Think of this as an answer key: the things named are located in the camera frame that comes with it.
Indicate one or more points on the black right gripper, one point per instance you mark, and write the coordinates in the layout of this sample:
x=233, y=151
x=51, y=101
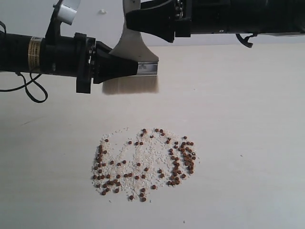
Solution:
x=162, y=18

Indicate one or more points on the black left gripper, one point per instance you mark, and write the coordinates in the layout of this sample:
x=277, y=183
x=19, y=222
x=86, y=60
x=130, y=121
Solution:
x=72, y=57

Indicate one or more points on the pile of beans and rice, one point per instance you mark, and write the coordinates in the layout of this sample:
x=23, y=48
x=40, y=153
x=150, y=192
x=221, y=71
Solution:
x=141, y=163

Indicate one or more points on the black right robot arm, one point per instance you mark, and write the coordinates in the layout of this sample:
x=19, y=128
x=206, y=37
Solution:
x=248, y=18

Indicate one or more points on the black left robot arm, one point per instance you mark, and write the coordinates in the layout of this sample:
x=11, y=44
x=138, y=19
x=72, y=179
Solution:
x=22, y=54

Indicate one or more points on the small white wall fixture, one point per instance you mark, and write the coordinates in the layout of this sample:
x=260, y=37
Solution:
x=102, y=11

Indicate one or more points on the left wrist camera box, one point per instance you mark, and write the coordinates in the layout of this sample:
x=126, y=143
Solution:
x=64, y=11

